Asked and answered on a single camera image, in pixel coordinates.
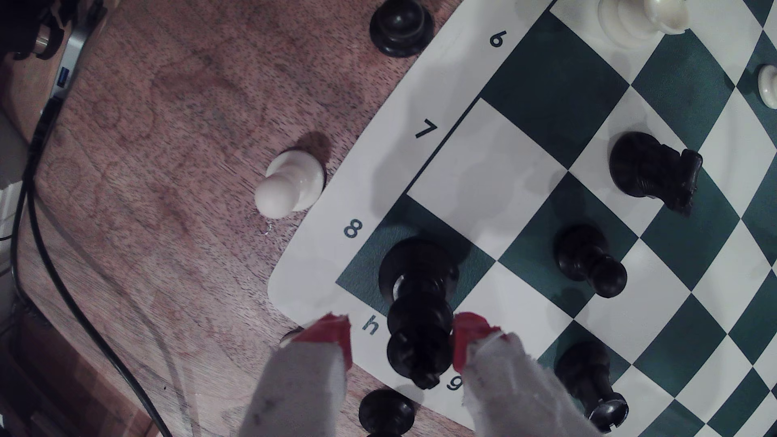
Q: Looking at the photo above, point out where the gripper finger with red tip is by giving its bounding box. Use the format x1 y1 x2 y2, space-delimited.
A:
451 312 603 437
238 312 355 437

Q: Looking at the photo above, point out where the black king chess piece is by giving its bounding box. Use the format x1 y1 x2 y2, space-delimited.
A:
378 237 460 390

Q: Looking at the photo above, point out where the black rook chess piece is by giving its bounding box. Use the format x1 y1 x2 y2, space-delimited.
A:
555 341 630 433

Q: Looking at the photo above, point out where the black pawn chess piece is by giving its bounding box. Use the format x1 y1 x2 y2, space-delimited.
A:
554 225 628 299

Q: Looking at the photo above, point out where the white pawn chess piece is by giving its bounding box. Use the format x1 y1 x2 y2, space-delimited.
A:
757 64 777 110
254 149 327 220

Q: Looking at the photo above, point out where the black knight chess piece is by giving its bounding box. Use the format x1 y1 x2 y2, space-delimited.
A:
609 131 704 215

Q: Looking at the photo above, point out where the green white chess mat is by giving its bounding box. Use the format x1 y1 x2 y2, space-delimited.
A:
267 0 777 437

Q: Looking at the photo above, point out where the white rook chess piece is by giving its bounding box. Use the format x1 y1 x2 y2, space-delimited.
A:
597 0 692 49

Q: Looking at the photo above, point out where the grey metal device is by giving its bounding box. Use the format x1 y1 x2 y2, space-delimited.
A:
49 0 110 101

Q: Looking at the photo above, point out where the black cable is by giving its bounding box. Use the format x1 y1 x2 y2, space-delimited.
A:
9 97 174 437

